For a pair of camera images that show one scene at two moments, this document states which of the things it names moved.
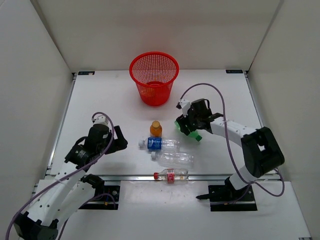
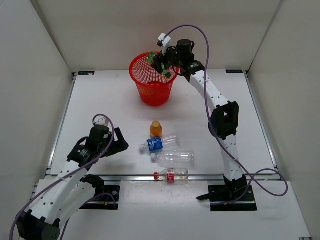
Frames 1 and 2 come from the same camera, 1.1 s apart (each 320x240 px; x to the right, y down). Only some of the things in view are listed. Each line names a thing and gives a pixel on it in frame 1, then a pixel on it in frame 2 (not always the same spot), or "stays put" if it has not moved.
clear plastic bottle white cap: (173, 158) stays put
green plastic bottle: (194, 134) to (150, 58)
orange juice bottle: (156, 129) stays put
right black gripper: (184, 121) to (157, 64)
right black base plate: (226, 198) stays put
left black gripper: (119, 143) stays put
